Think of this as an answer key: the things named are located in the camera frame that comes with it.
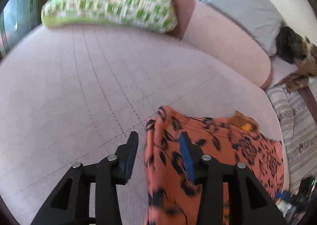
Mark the pink bolster pillow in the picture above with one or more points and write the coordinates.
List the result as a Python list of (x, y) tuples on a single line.
[(223, 41)]

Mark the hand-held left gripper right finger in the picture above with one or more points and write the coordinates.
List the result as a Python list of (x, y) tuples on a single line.
[(187, 159)]

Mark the stained glass window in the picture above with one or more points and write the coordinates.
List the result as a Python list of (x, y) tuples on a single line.
[(19, 11)]

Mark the brown crumpled cloth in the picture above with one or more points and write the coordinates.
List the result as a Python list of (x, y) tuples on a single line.
[(303, 76)]

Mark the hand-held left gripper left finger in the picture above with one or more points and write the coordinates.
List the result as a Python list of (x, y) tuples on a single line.
[(130, 156)]

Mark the blue-grey pillow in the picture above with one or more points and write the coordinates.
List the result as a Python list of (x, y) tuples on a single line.
[(242, 4)]

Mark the orange floral blouse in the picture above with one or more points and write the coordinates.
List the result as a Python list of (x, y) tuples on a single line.
[(223, 140)]

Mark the grey striped floral blanket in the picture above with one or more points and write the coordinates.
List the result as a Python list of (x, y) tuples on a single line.
[(297, 135)]

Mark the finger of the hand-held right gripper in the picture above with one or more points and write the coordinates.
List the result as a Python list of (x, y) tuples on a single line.
[(281, 194)]

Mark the dark furry animal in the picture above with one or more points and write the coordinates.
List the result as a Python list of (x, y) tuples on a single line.
[(289, 46)]

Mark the bed with pale pink sheet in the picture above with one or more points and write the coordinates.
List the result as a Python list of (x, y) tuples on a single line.
[(74, 91)]

